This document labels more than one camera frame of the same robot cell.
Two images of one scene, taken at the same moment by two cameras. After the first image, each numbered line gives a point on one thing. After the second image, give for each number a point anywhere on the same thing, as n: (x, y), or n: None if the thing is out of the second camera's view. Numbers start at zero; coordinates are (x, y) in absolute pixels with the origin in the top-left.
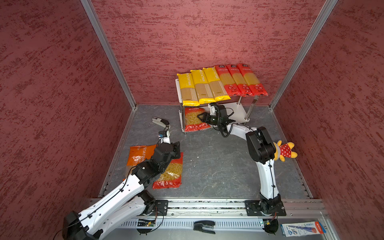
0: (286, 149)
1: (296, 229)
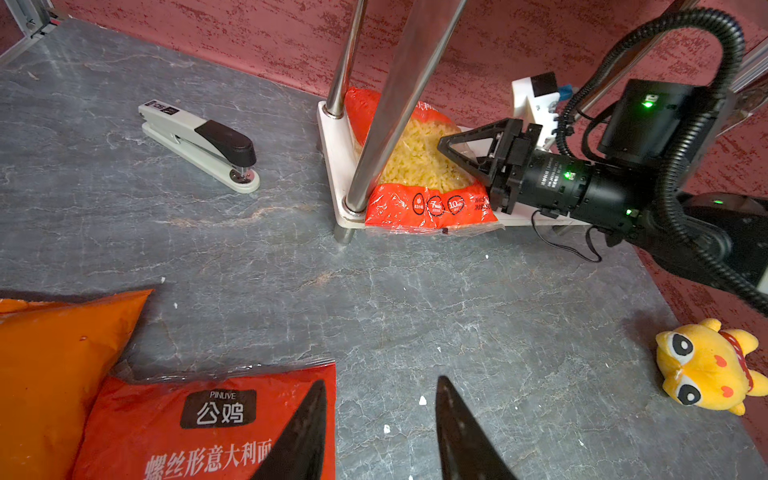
0: (708, 368)
1: None
